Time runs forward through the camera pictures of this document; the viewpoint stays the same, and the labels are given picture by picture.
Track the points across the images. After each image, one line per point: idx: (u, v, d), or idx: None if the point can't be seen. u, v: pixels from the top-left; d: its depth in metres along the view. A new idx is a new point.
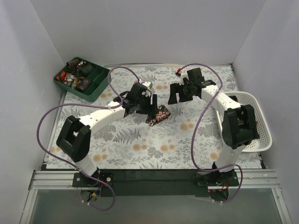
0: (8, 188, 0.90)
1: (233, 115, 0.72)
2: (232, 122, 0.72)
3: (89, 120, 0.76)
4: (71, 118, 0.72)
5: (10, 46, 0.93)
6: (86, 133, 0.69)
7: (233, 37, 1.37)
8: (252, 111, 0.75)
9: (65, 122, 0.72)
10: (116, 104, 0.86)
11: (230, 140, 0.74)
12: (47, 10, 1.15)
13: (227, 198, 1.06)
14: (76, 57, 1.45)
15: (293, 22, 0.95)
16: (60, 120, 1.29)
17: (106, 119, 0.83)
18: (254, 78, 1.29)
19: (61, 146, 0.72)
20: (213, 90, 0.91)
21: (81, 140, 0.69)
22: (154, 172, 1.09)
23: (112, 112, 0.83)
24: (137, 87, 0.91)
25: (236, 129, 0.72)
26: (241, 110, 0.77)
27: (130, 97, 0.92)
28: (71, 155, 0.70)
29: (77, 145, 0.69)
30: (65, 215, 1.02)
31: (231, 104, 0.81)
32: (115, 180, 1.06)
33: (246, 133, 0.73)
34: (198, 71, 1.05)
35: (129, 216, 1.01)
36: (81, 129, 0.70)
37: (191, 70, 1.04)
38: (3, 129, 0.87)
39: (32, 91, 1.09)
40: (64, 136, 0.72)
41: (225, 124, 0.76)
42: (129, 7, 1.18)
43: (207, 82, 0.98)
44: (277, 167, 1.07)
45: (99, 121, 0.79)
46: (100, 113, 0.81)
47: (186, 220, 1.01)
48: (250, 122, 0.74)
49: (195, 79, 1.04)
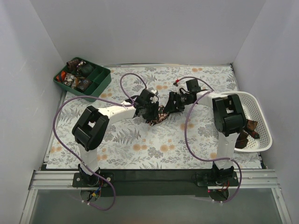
0: (8, 188, 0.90)
1: (219, 101, 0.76)
2: (219, 108, 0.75)
3: (106, 113, 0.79)
4: (90, 108, 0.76)
5: (9, 46, 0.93)
6: (104, 122, 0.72)
7: (233, 37, 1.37)
8: (237, 97, 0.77)
9: (85, 110, 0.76)
10: (128, 104, 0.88)
11: (220, 127, 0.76)
12: (47, 10, 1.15)
13: (227, 198, 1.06)
14: (76, 57, 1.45)
15: (293, 22, 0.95)
16: (60, 120, 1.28)
17: (120, 115, 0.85)
18: (254, 78, 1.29)
19: (77, 133, 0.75)
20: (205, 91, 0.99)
21: (99, 128, 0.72)
22: (155, 172, 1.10)
23: (126, 109, 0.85)
24: (146, 91, 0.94)
25: (224, 114, 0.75)
26: (229, 99, 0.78)
27: (138, 100, 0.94)
28: (86, 142, 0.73)
29: (94, 133, 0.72)
30: (66, 216, 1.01)
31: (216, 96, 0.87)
32: (115, 180, 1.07)
33: (235, 117, 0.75)
34: (196, 80, 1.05)
35: (129, 216, 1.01)
36: (100, 118, 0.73)
37: (189, 80, 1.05)
38: (3, 129, 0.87)
39: (32, 91, 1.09)
40: (81, 124, 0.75)
41: (215, 112, 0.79)
42: (129, 7, 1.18)
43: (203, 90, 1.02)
44: (277, 166, 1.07)
45: (115, 114, 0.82)
46: (115, 108, 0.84)
47: (186, 220, 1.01)
48: (238, 108, 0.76)
49: (192, 88, 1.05)
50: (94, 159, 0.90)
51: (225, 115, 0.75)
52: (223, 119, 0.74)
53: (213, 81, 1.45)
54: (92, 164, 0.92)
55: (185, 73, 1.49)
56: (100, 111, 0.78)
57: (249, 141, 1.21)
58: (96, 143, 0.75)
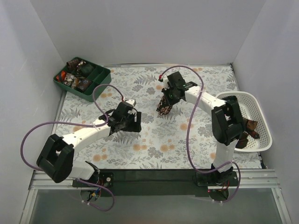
0: (8, 188, 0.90)
1: (221, 114, 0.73)
2: (221, 121, 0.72)
3: (73, 139, 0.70)
4: (53, 136, 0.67)
5: (10, 46, 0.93)
6: (68, 153, 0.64)
7: (233, 37, 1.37)
8: (236, 105, 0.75)
9: (47, 140, 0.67)
10: (102, 122, 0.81)
11: (222, 138, 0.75)
12: (47, 10, 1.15)
13: (227, 198, 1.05)
14: (76, 57, 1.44)
15: (293, 22, 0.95)
16: (60, 120, 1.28)
17: (91, 138, 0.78)
18: (254, 79, 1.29)
19: (42, 166, 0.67)
20: (197, 91, 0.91)
21: (63, 160, 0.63)
22: (154, 172, 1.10)
23: (97, 131, 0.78)
24: (124, 105, 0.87)
25: (225, 126, 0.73)
26: (227, 107, 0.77)
27: (116, 115, 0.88)
28: (52, 175, 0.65)
29: (58, 166, 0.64)
30: (66, 215, 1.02)
31: (215, 102, 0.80)
32: (115, 180, 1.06)
33: (235, 127, 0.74)
34: (178, 74, 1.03)
35: (129, 217, 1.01)
36: (63, 149, 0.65)
37: (171, 75, 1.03)
38: (3, 128, 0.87)
39: (32, 91, 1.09)
40: (45, 157, 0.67)
41: (214, 123, 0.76)
42: (129, 7, 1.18)
43: (188, 85, 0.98)
44: (277, 166, 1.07)
45: (83, 139, 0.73)
46: (84, 131, 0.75)
47: (186, 220, 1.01)
48: (237, 117, 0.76)
49: (176, 84, 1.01)
50: (82, 171, 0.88)
51: (226, 126, 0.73)
52: (224, 131, 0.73)
53: (213, 81, 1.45)
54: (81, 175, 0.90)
55: (185, 73, 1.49)
56: (65, 140, 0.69)
57: (249, 142, 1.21)
58: (64, 175, 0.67)
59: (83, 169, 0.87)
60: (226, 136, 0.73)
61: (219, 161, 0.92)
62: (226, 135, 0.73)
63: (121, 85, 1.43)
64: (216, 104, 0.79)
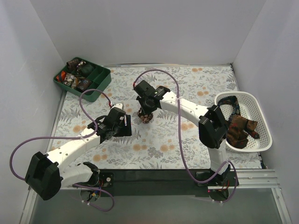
0: (8, 188, 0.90)
1: (207, 122, 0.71)
2: (209, 129, 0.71)
3: (59, 156, 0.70)
4: (38, 155, 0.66)
5: (9, 46, 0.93)
6: (53, 173, 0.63)
7: (233, 38, 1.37)
8: (218, 110, 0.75)
9: (32, 158, 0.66)
10: (89, 133, 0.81)
11: (211, 144, 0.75)
12: (47, 10, 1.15)
13: (227, 198, 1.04)
14: (76, 57, 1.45)
15: (293, 22, 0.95)
16: (60, 120, 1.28)
17: (79, 150, 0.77)
18: (254, 79, 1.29)
19: (30, 184, 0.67)
20: (173, 99, 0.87)
21: (48, 179, 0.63)
22: (154, 173, 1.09)
23: (85, 143, 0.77)
24: (116, 111, 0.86)
25: (213, 133, 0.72)
26: (209, 111, 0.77)
27: (107, 122, 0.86)
28: (39, 193, 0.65)
29: (45, 185, 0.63)
30: (66, 215, 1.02)
31: (198, 110, 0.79)
32: (115, 180, 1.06)
33: (222, 131, 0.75)
34: (145, 83, 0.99)
35: (129, 216, 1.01)
36: (48, 168, 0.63)
37: (137, 86, 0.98)
38: (3, 128, 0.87)
39: (32, 91, 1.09)
40: (32, 174, 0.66)
41: (201, 133, 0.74)
42: (129, 7, 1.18)
43: (160, 91, 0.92)
44: (277, 166, 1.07)
45: (70, 154, 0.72)
46: (70, 145, 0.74)
47: (186, 220, 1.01)
48: (221, 120, 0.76)
49: (145, 93, 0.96)
50: (77, 177, 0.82)
51: (215, 133, 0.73)
52: (214, 138, 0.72)
53: (213, 81, 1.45)
54: (78, 180, 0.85)
55: (185, 73, 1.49)
56: (50, 158, 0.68)
57: (249, 141, 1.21)
58: (52, 191, 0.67)
59: (79, 175, 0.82)
60: (215, 142, 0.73)
61: (216, 164, 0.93)
62: (216, 141, 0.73)
63: (121, 85, 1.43)
64: (200, 112, 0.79)
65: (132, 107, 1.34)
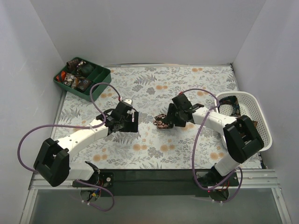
0: (8, 188, 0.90)
1: (233, 130, 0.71)
2: (235, 138, 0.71)
3: (68, 143, 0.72)
4: (48, 141, 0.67)
5: (9, 46, 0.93)
6: (63, 158, 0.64)
7: (233, 38, 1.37)
8: (250, 121, 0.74)
9: (43, 144, 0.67)
10: (98, 123, 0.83)
11: (237, 156, 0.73)
12: (47, 10, 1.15)
13: (227, 198, 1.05)
14: (76, 57, 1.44)
15: (293, 22, 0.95)
16: (61, 120, 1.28)
17: (88, 140, 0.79)
18: (254, 79, 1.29)
19: (39, 171, 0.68)
20: (205, 111, 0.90)
21: (59, 164, 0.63)
22: (154, 172, 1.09)
23: (94, 132, 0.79)
24: (122, 105, 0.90)
25: (241, 143, 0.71)
26: (239, 122, 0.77)
27: (114, 114, 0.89)
28: (48, 179, 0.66)
29: (54, 171, 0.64)
30: (66, 215, 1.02)
31: (226, 120, 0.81)
32: (115, 180, 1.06)
33: (252, 144, 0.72)
34: (183, 96, 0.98)
35: (129, 217, 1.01)
36: (58, 153, 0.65)
37: (175, 98, 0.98)
38: (3, 128, 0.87)
39: (32, 91, 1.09)
40: (41, 161, 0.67)
41: (227, 142, 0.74)
42: (129, 7, 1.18)
43: (195, 107, 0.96)
44: (277, 166, 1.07)
45: (79, 142, 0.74)
46: (80, 133, 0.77)
47: (185, 220, 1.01)
48: (252, 132, 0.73)
49: (182, 107, 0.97)
50: (81, 173, 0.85)
51: (243, 143, 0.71)
52: (241, 149, 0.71)
53: (213, 81, 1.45)
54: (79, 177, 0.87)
55: (185, 73, 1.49)
56: (60, 144, 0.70)
57: None
58: (60, 178, 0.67)
59: (82, 171, 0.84)
60: (242, 153, 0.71)
61: (223, 167, 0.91)
62: (243, 153, 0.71)
63: (121, 85, 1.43)
64: (227, 121, 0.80)
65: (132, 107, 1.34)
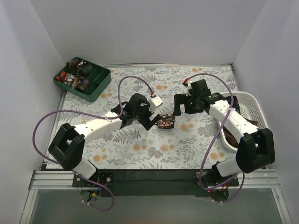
0: (8, 188, 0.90)
1: (251, 142, 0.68)
2: (249, 150, 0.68)
3: (85, 129, 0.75)
4: (66, 125, 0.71)
5: (9, 46, 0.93)
6: (79, 143, 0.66)
7: (233, 37, 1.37)
8: (270, 137, 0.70)
9: (60, 129, 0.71)
10: (113, 115, 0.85)
11: (243, 164, 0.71)
12: (47, 10, 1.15)
13: (227, 198, 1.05)
14: (76, 57, 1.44)
15: (293, 22, 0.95)
16: (60, 120, 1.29)
17: (102, 129, 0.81)
18: (255, 79, 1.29)
19: (53, 154, 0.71)
20: (224, 108, 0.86)
21: (74, 148, 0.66)
22: (155, 172, 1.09)
23: (109, 123, 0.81)
24: (138, 98, 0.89)
25: (253, 155, 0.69)
26: (258, 133, 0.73)
27: (128, 108, 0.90)
28: (62, 163, 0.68)
29: (69, 155, 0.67)
30: (66, 215, 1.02)
31: (246, 127, 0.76)
32: (115, 180, 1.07)
33: (263, 159, 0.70)
34: (204, 83, 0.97)
35: (129, 217, 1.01)
36: (75, 138, 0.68)
37: (195, 83, 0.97)
38: (3, 128, 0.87)
39: (32, 90, 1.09)
40: (57, 144, 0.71)
41: (239, 150, 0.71)
42: (129, 7, 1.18)
43: (215, 96, 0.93)
44: (277, 166, 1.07)
45: (95, 130, 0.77)
46: (96, 122, 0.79)
47: (185, 220, 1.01)
48: (268, 148, 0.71)
49: (200, 93, 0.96)
50: (85, 167, 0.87)
51: (255, 157, 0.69)
52: (251, 161, 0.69)
53: (213, 81, 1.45)
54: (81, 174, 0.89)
55: (185, 73, 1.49)
56: (77, 129, 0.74)
57: None
58: (73, 164, 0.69)
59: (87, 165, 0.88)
60: (251, 164, 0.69)
61: (224, 168, 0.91)
62: (252, 164, 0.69)
63: (121, 85, 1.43)
64: (247, 129, 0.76)
65: None
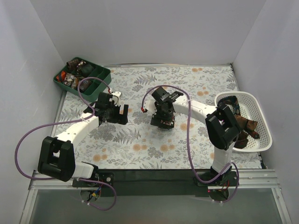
0: (8, 188, 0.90)
1: (214, 120, 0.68)
2: (216, 128, 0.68)
3: (68, 136, 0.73)
4: (48, 138, 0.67)
5: (9, 46, 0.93)
6: (69, 149, 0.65)
7: (233, 38, 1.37)
8: (228, 109, 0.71)
9: (43, 143, 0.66)
10: (88, 115, 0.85)
11: (219, 144, 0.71)
12: (47, 10, 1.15)
13: (227, 198, 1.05)
14: (76, 57, 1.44)
15: (293, 22, 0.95)
16: (60, 120, 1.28)
17: (83, 131, 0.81)
18: (254, 79, 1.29)
19: (45, 171, 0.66)
20: (185, 101, 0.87)
21: (67, 157, 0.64)
22: (154, 173, 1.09)
23: (88, 123, 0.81)
24: (104, 94, 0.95)
25: (222, 132, 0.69)
26: (218, 110, 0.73)
27: (98, 105, 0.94)
28: (59, 176, 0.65)
29: (63, 164, 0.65)
30: (66, 215, 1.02)
31: (208, 109, 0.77)
32: (115, 181, 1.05)
33: (232, 131, 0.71)
34: (162, 89, 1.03)
35: (129, 216, 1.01)
36: (63, 146, 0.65)
37: (155, 93, 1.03)
38: (3, 128, 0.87)
39: (32, 90, 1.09)
40: (46, 161, 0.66)
41: (209, 132, 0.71)
42: (129, 7, 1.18)
43: (174, 95, 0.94)
44: (277, 166, 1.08)
45: (77, 133, 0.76)
46: (75, 127, 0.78)
47: (186, 220, 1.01)
48: (231, 119, 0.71)
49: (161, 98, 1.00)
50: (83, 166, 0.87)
51: (224, 133, 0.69)
52: (222, 137, 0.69)
53: (213, 81, 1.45)
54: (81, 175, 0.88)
55: (185, 73, 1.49)
56: (60, 139, 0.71)
57: (249, 142, 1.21)
58: (69, 172, 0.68)
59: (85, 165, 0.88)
60: (224, 141, 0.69)
61: (220, 165, 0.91)
62: (224, 141, 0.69)
63: (121, 85, 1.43)
64: (209, 111, 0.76)
65: (132, 107, 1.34)
